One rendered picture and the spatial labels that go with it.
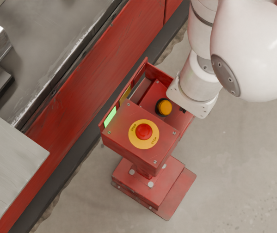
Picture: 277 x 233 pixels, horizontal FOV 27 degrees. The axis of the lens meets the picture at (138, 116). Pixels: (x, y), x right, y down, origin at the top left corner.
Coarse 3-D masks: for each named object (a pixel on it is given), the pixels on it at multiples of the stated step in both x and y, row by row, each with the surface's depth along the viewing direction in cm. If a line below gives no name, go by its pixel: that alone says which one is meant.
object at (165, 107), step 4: (164, 100) 143; (160, 104) 142; (164, 104) 143; (168, 104) 143; (160, 108) 142; (164, 108) 143; (168, 108) 143; (160, 112) 143; (164, 112) 143; (168, 112) 143
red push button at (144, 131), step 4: (140, 124) 133; (144, 124) 133; (136, 128) 133; (140, 128) 133; (144, 128) 133; (148, 128) 133; (136, 132) 133; (140, 132) 133; (144, 132) 133; (148, 132) 133; (152, 132) 133; (140, 136) 132; (144, 136) 132; (148, 136) 133
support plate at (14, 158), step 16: (0, 128) 113; (0, 144) 112; (16, 144) 112; (32, 144) 112; (0, 160) 111; (16, 160) 111; (32, 160) 111; (0, 176) 111; (16, 176) 111; (32, 176) 111; (0, 192) 110; (16, 192) 110; (0, 208) 109
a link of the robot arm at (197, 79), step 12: (192, 60) 100; (204, 60) 100; (192, 72) 101; (204, 72) 100; (180, 84) 112; (192, 84) 105; (204, 84) 102; (216, 84) 101; (192, 96) 111; (204, 96) 109
